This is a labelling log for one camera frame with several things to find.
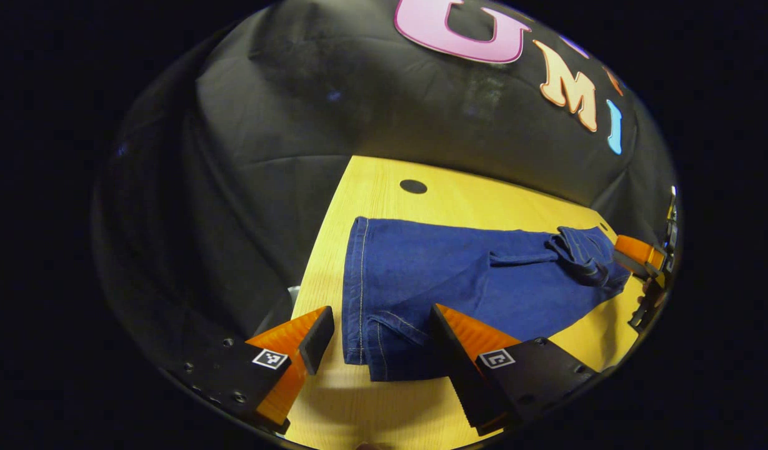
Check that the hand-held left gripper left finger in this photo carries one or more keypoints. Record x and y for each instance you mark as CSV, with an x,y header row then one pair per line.
x,y
317,340

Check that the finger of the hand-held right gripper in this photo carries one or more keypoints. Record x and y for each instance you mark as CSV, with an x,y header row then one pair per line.
x,y
640,251

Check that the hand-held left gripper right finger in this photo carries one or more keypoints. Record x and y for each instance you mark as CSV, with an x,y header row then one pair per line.
x,y
449,353

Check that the blue denim jeans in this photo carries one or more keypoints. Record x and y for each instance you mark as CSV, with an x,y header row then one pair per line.
x,y
433,269

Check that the black backdrop cloth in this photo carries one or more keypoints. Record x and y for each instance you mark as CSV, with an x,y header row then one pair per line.
x,y
265,187

